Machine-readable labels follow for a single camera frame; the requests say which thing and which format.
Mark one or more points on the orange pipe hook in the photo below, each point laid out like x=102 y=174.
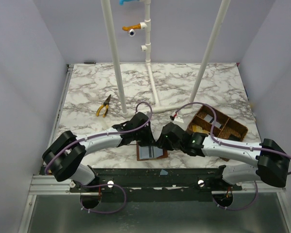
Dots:
x=139 y=26

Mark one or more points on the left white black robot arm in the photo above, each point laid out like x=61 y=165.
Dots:
x=63 y=158

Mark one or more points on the brown leather card holder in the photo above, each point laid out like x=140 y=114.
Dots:
x=165 y=154

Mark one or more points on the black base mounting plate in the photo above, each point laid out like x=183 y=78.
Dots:
x=157 y=185

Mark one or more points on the yellow handled pliers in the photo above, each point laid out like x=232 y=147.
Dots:
x=105 y=106

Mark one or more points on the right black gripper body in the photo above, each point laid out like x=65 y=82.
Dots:
x=163 y=140

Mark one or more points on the white PVC pipe frame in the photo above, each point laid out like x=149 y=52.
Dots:
x=108 y=20

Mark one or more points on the blue pipe hook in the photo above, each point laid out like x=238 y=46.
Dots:
x=122 y=2

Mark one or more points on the grey magnetic stripe card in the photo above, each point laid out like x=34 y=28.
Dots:
x=150 y=152

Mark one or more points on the gold card in tray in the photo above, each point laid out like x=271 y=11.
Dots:
x=199 y=129

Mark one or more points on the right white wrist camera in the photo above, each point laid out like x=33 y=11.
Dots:
x=176 y=119

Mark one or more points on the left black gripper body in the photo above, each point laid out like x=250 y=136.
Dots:
x=146 y=135

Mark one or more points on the grey card in tray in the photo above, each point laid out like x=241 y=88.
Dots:
x=208 y=118

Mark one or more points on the blue white small ball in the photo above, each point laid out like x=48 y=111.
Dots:
x=131 y=32

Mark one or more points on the brown woven divided tray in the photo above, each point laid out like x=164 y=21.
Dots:
x=225 y=127

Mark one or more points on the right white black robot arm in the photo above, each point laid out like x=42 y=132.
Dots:
x=264 y=161

